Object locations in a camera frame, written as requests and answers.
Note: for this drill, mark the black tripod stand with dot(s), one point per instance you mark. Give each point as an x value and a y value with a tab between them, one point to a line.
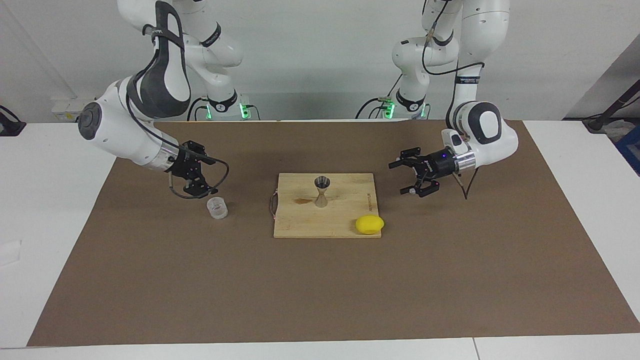
597	122

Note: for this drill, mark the black stand foot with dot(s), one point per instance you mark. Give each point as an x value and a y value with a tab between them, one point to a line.
10	127

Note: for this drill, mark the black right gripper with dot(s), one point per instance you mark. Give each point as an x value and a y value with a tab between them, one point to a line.
187	162

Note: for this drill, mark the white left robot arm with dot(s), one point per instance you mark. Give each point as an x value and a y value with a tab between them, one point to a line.
480	25

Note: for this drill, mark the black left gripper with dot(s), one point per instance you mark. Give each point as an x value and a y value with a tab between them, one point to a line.
441	165

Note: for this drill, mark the clear plastic cup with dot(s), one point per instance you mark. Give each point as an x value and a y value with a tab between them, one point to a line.
217	209

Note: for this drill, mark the wooden cutting board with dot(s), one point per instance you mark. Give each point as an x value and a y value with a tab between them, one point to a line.
340	220

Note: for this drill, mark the white wall socket strip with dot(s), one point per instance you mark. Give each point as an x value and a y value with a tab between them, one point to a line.
65	107

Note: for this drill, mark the white paper patch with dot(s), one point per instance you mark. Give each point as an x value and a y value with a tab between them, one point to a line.
10	253

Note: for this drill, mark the metal double jigger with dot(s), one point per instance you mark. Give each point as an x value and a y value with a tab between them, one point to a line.
321	201

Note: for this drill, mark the brown table mat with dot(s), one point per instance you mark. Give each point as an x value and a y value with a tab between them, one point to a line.
200	280

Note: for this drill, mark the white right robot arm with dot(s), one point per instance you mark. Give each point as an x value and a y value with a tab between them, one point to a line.
120	135

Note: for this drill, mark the yellow lemon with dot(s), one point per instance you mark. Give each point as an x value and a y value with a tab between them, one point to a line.
369	224

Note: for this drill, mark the blue crate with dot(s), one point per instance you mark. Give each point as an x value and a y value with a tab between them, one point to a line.
631	150

